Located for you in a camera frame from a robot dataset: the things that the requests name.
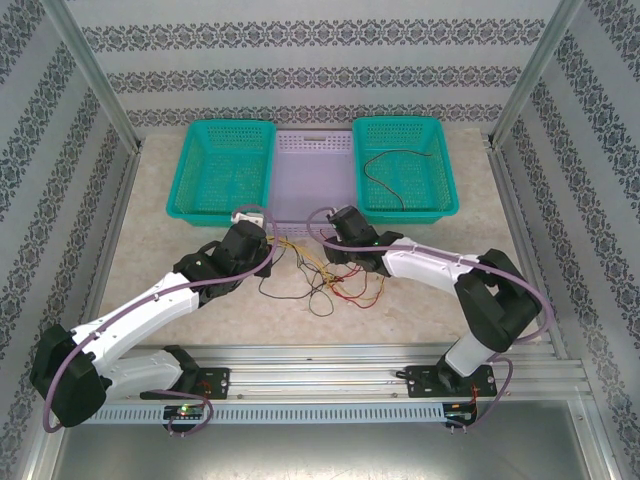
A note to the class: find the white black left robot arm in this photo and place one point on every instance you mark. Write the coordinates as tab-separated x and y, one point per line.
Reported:
130	325

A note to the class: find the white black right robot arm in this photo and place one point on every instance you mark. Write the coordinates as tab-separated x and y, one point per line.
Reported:
500	305

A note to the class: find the lavender plastic basket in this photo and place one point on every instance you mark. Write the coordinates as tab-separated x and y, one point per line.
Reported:
310	180

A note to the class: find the teal plastic basket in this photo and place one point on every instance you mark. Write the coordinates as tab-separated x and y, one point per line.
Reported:
220	170
405	175

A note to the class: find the small controller board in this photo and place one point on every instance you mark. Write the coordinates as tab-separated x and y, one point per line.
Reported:
185	411
460	415

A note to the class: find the grey metal sheet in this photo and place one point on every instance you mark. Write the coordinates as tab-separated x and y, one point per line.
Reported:
325	455

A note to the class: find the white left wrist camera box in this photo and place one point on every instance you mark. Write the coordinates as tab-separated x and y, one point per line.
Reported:
247	218

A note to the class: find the aluminium side rail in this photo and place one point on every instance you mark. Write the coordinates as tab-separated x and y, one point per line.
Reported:
107	250
525	225

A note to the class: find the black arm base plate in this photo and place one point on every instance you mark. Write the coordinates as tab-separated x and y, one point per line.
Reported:
420	382
212	382

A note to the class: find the aluminium front rail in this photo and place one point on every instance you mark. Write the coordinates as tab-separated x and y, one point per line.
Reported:
320	372

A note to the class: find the aluminium frame post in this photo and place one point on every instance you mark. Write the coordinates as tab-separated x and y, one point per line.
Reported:
535	75
95	75

